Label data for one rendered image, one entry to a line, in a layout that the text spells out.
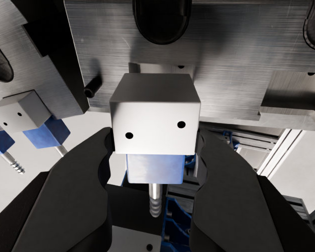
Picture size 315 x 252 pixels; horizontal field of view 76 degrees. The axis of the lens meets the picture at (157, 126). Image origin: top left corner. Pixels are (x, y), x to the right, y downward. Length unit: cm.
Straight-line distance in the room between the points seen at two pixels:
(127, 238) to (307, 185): 163
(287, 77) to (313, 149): 139
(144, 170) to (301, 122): 23
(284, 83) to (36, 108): 26
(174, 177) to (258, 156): 108
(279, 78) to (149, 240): 27
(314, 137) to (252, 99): 135
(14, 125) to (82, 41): 15
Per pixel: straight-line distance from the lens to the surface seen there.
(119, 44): 17
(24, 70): 27
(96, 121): 146
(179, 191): 54
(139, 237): 34
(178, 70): 19
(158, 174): 16
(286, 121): 32
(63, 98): 26
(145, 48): 16
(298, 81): 21
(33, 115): 27
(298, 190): 188
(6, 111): 28
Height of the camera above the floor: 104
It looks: 51 degrees down
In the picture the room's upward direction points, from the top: 165 degrees counter-clockwise
